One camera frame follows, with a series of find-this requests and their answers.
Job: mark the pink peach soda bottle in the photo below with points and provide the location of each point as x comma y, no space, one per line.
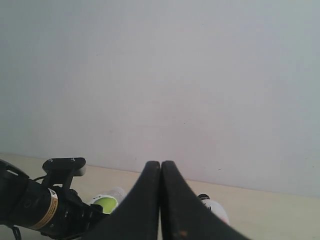
214,207

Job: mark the butterfly label clear bottle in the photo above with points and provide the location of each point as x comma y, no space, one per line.
109,200

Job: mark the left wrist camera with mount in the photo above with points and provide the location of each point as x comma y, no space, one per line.
61,171

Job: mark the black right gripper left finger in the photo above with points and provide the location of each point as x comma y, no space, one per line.
137,217

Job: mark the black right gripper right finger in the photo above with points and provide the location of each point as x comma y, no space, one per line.
184,216

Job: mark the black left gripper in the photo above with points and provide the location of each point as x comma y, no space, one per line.
54,212

